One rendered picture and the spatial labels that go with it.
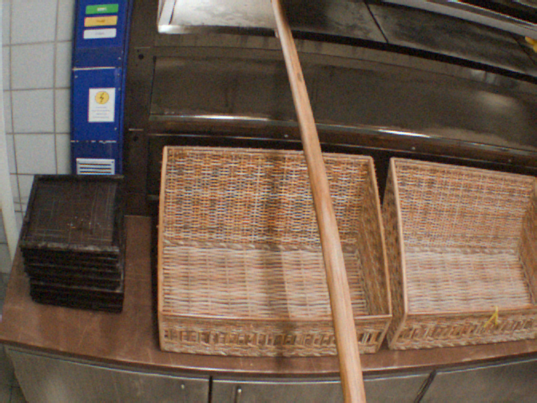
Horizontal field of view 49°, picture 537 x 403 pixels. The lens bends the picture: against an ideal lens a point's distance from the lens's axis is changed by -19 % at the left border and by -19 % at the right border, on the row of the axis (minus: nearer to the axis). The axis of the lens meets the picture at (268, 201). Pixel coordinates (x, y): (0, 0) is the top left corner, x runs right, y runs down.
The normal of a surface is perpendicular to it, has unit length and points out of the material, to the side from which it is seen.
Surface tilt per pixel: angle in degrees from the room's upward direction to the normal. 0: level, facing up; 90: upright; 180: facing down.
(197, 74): 70
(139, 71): 90
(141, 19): 90
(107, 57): 90
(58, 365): 90
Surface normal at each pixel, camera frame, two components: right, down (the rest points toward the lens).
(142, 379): 0.06, 0.64
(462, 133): 0.09, 0.34
